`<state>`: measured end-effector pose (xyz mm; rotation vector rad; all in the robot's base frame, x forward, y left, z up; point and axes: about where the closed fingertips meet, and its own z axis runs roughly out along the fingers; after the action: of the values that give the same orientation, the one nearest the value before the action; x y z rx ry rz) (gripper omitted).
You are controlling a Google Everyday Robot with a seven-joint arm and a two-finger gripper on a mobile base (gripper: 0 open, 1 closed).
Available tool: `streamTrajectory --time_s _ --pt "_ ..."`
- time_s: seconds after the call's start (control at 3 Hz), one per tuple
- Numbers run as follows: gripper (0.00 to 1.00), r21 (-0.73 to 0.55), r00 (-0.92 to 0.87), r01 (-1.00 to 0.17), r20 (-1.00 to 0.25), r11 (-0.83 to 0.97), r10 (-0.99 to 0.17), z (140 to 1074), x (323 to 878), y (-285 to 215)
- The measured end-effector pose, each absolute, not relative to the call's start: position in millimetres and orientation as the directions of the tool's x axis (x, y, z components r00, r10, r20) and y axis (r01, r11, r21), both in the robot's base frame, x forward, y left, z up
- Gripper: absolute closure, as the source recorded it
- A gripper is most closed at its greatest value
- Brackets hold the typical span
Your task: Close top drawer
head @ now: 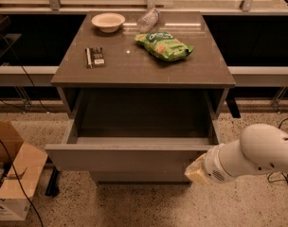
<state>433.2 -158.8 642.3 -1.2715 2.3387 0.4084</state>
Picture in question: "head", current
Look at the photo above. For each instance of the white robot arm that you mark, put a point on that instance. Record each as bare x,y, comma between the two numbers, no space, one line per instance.
260,149

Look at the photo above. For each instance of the black snack bar pack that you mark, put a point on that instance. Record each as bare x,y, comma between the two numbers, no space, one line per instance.
94,57

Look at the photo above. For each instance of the grey top drawer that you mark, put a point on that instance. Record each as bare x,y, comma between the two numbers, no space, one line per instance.
133,130

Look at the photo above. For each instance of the brown cardboard box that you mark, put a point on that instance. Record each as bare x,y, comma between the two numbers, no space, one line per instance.
21,167

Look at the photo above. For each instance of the green chip bag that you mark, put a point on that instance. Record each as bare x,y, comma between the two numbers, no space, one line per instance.
164,46

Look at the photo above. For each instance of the padded gripper body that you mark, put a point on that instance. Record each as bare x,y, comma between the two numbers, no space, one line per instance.
212,167

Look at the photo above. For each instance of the grey drawer cabinet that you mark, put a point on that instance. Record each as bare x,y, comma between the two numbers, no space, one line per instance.
129,66

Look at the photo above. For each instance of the white paper bowl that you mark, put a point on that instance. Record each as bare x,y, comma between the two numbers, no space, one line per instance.
108,22

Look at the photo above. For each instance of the metal window railing frame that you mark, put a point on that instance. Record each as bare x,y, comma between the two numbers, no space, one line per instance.
276,76

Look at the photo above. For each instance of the clear plastic bottle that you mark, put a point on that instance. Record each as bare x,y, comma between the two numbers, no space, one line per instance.
147,21

